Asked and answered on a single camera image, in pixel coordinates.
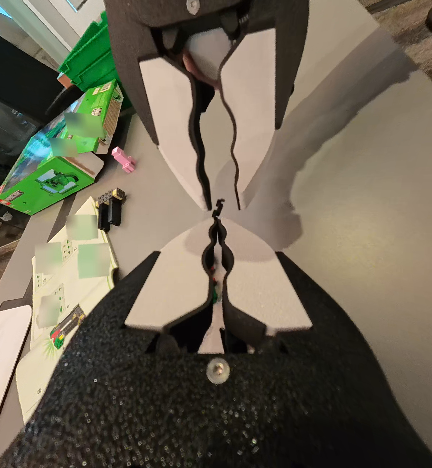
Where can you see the grey desk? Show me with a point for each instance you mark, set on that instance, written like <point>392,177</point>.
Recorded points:
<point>347,237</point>

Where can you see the green plastic bin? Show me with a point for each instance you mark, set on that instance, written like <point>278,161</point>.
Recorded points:
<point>88,62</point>

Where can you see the pink toy brick pig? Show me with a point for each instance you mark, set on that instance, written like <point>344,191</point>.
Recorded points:
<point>124,159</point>

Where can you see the white green instruction booklet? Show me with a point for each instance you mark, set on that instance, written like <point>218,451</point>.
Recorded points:
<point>73,292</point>

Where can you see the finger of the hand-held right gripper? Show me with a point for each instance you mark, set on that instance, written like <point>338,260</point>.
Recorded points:
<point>168,109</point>
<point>254,109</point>

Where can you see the white flat tray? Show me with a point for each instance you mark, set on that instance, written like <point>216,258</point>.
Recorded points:
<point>0,351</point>

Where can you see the green toy set box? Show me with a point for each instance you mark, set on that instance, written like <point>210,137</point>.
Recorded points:
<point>55,164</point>

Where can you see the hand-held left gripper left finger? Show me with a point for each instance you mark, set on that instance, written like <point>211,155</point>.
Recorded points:
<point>172,285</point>

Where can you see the small black toy brick piece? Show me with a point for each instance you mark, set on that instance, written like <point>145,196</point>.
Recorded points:
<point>219,206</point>

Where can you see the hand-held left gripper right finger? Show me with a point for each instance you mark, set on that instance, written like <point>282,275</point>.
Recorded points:
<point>263,289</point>

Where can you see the black chair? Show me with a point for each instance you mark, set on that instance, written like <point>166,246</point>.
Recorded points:
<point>15,73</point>

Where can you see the green red toy brick figure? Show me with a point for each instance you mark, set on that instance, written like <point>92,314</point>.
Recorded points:
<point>214,289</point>

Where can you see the black toy brick assembly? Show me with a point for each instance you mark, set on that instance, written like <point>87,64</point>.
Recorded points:
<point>110,210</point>

